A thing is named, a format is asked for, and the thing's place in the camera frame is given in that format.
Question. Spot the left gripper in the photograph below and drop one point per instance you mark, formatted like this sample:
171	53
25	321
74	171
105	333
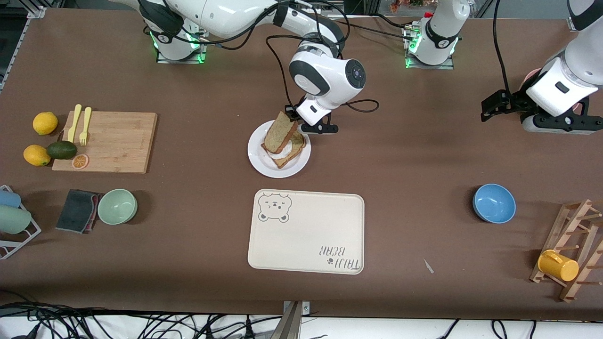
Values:
515	101

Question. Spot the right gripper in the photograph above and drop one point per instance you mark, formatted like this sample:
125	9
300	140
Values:
291	111

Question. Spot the plain bread slice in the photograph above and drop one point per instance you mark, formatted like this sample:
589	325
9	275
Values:
279	134

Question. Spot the fried egg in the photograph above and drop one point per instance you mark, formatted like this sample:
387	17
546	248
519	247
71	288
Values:
285	150

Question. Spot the white round plate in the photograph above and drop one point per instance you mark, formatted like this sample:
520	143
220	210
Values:
264	162

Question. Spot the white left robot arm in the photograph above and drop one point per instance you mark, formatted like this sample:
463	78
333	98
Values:
440	33

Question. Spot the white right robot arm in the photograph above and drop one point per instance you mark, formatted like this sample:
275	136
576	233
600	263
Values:
325	70

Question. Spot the pink bowl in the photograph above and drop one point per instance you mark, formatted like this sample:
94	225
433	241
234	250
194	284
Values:
532	77

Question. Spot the blue bowl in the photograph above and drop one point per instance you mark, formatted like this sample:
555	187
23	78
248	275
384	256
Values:
493	203

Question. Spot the cream bear print tray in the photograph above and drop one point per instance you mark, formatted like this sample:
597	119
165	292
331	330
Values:
306	230

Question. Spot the wooden mug rack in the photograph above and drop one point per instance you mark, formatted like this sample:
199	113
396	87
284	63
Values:
582	207

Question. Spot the yellow mug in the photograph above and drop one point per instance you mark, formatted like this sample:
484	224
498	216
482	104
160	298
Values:
558	266

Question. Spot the wooden cutting board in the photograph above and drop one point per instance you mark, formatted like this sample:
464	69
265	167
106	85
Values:
118	141

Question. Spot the small white scrap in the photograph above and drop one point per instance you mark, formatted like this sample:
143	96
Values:
428	267

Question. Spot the green bowl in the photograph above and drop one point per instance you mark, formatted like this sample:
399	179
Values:
117	207

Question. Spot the yellow plastic fork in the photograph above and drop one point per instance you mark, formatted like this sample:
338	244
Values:
86	117

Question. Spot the aluminium profile beam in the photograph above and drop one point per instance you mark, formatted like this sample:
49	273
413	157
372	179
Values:
292	322

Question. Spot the yellow plastic knife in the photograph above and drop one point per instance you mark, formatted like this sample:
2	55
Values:
75	117

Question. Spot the orange slice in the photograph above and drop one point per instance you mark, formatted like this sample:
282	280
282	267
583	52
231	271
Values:
80	161

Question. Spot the green avocado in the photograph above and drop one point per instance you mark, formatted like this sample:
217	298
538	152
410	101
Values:
61	150

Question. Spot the grey folded cloth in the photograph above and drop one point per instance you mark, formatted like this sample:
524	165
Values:
75	212

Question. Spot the yellow lemon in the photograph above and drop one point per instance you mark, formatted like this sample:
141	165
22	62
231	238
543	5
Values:
35	155
45	123

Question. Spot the blue cup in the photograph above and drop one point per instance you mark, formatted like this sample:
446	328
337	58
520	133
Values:
8	198

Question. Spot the green cup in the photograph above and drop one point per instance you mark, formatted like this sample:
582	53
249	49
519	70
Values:
14	220

